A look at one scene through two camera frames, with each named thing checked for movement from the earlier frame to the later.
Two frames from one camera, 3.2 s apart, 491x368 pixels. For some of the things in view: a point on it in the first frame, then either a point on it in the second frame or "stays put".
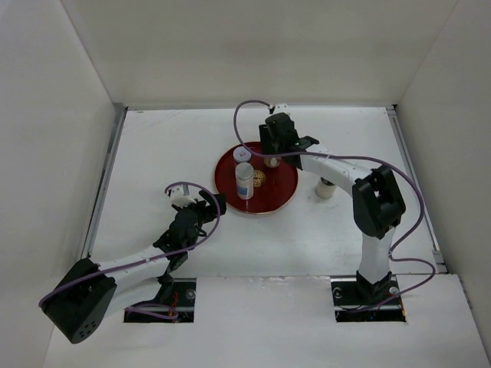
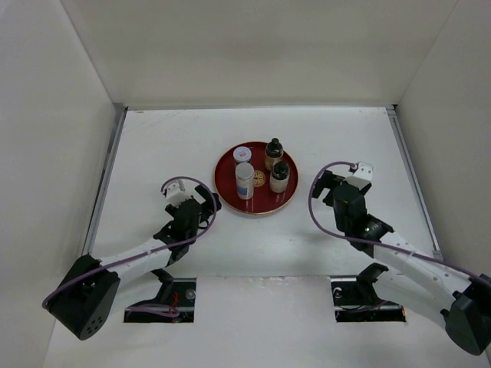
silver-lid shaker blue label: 245,173 stays put
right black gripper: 266,140 → 327,180
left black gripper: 201,205 stays put
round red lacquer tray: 273,188 stays put
